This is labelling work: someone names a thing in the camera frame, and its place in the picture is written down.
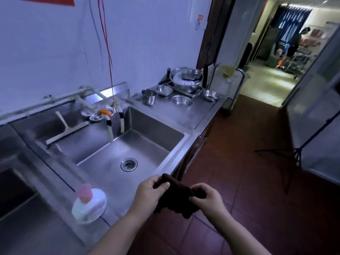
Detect shiny steel mixing bowl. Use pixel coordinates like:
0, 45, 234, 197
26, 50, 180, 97
180, 68, 203, 80

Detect black utensil handle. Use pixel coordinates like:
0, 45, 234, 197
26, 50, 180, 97
158, 68, 171, 85

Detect brown wooden door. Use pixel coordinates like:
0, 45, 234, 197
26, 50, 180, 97
196, 0, 237, 88

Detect small steel bowl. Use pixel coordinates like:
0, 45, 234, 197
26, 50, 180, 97
155, 85, 173, 97

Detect dark cleaning cloth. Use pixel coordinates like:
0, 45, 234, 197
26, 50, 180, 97
153, 173, 208, 220

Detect rectangular metal tray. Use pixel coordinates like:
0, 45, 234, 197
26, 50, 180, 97
159, 81, 204, 98

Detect long red string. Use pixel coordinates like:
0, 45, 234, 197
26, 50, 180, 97
97, 0, 115, 105

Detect metal shelf rack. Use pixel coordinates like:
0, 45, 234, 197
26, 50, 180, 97
287, 22, 333, 80

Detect black tripod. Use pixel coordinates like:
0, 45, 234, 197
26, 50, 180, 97
254, 110, 340, 194

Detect yellow cloth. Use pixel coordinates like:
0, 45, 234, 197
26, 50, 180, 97
217, 65, 237, 79

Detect person's left forearm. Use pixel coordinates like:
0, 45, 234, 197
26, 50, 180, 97
87, 209, 145, 255

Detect steel cup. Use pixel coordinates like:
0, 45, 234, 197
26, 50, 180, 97
141, 88, 158, 106

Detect large steel basin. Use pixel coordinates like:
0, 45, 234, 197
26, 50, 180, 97
169, 67, 204, 93

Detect red wall sign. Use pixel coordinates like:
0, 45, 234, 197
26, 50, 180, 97
17, 0, 75, 7

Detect stainless steel sink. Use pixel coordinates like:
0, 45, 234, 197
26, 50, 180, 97
46, 106, 191, 218
0, 154, 85, 255

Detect medium steel bowl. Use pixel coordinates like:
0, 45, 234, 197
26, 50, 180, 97
172, 95, 193, 107

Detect white wall water pipe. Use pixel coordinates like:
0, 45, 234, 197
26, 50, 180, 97
0, 85, 108, 126

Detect white plastic squeegee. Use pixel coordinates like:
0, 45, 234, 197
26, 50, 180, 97
45, 111, 90, 145

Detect metal trolley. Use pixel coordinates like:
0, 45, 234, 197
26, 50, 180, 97
207, 63, 251, 116

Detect round metal drain strainer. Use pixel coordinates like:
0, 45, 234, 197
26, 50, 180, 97
120, 157, 138, 172

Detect person's right hand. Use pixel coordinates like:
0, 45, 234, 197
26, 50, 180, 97
188, 183, 229, 223

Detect white wall notice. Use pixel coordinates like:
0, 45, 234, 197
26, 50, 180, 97
195, 13, 205, 31

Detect white plastic bottle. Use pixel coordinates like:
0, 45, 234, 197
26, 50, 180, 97
71, 188, 108, 225

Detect stack of white dishes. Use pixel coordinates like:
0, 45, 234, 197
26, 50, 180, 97
172, 73, 198, 87

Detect person's left hand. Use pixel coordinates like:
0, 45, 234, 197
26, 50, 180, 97
129, 174, 170, 219

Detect blue curtain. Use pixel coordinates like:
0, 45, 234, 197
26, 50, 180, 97
271, 4, 313, 48

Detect person's right forearm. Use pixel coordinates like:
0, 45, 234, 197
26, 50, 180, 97
212, 212, 273, 255

